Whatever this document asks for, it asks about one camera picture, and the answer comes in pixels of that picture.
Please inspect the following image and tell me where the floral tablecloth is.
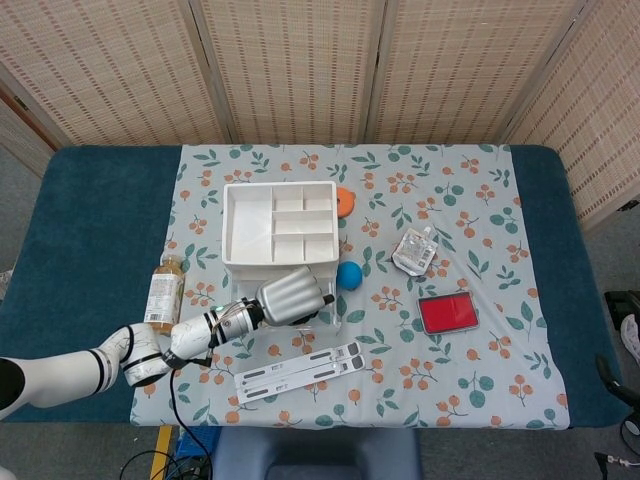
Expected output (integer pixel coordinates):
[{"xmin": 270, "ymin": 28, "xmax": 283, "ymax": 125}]
[{"xmin": 128, "ymin": 143, "xmax": 572, "ymax": 430}]

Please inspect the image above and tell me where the silver foil pouch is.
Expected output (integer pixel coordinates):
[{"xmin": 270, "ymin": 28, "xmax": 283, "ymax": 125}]
[{"xmin": 390, "ymin": 225, "xmax": 441, "ymax": 277}]

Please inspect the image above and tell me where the white drawer organizer box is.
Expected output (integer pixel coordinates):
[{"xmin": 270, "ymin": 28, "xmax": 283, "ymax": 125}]
[{"xmin": 221, "ymin": 180, "xmax": 342, "ymax": 301}]

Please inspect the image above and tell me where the bottle of yellow liquid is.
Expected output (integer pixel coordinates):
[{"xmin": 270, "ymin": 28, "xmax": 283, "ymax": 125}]
[{"xmin": 143, "ymin": 253, "xmax": 185, "ymax": 335}]

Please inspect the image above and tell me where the blue plastic crate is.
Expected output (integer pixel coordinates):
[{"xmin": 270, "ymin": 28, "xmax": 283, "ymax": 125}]
[{"xmin": 177, "ymin": 426, "xmax": 221, "ymax": 459}]

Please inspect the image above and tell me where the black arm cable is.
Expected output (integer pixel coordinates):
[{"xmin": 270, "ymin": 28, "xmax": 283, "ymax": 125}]
[{"xmin": 167, "ymin": 344, "xmax": 217, "ymax": 454}]

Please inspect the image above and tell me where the blue ball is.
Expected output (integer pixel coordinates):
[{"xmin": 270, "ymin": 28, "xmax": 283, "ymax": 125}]
[{"xmin": 335, "ymin": 260, "xmax": 364, "ymax": 291}]

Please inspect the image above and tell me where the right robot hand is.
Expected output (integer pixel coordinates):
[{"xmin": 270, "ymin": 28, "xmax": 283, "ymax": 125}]
[{"xmin": 594, "ymin": 291, "xmax": 640, "ymax": 401}]

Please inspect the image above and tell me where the cable with white connector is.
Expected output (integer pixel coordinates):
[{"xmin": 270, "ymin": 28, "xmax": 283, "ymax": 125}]
[{"xmin": 593, "ymin": 451, "xmax": 640, "ymax": 467}]

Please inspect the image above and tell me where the woven folding screen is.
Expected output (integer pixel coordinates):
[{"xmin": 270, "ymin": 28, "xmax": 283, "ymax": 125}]
[{"xmin": 0, "ymin": 0, "xmax": 640, "ymax": 231}]

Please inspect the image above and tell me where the orange ball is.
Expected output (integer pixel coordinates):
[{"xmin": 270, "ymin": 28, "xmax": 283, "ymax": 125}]
[{"xmin": 335, "ymin": 186, "xmax": 359, "ymax": 219}]

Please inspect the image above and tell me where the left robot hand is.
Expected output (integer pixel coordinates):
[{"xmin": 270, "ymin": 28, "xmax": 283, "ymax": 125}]
[{"xmin": 254, "ymin": 266, "xmax": 336, "ymax": 329}]

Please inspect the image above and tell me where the teal table cover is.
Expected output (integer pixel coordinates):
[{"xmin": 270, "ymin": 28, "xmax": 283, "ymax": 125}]
[{"xmin": 0, "ymin": 144, "xmax": 621, "ymax": 426}]

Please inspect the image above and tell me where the blue chair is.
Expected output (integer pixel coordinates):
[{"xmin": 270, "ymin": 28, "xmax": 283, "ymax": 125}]
[{"xmin": 209, "ymin": 427, "xmax": 421, "ymax": 480}]

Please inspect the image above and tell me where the red ink pad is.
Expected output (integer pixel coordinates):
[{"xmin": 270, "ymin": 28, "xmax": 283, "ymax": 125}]
[{"xmin": 417, "ymin": 291, "xmax": 481, "ymax": 335}]

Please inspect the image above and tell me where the white folding laptop stand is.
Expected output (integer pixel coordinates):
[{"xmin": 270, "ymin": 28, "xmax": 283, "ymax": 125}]
[{"xmin": 233, "ymin": 341, "xmax": 369, "ymax": 406}]

